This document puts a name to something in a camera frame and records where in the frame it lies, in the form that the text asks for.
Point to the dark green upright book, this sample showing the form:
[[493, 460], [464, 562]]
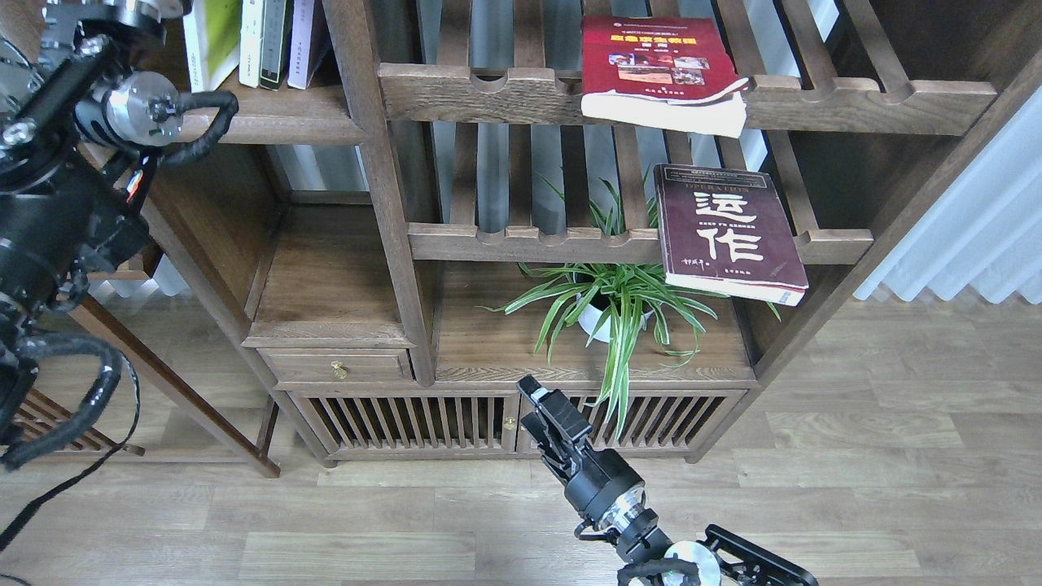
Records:
[[274, 49]]

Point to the lavender upright book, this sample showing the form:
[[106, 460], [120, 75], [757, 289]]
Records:
[[309, 42]]

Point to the red book with photos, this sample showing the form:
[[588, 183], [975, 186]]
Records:
[[663, 73]]

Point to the yellow green book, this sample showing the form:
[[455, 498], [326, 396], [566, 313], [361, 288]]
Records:
[[212, 42]]

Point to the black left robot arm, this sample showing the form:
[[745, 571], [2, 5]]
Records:
[[84, 132]]

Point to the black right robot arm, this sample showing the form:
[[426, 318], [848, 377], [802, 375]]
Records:
[[722, 558]]

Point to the white curtain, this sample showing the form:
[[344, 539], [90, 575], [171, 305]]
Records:
[[984, 233]]

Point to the green spider plant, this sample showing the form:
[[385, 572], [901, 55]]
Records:
[[625, 293]]

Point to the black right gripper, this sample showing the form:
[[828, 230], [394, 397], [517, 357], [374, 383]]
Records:
[[605, 491]]

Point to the dark maroon book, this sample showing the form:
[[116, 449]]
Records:
[[725, 231]]

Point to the dark wooden bookshelf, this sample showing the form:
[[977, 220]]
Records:
[[369, 219]]

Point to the white plant pot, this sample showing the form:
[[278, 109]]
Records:
[[595, 320]]

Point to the white upright book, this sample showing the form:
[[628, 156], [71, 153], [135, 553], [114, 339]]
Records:
[[250, 41]]

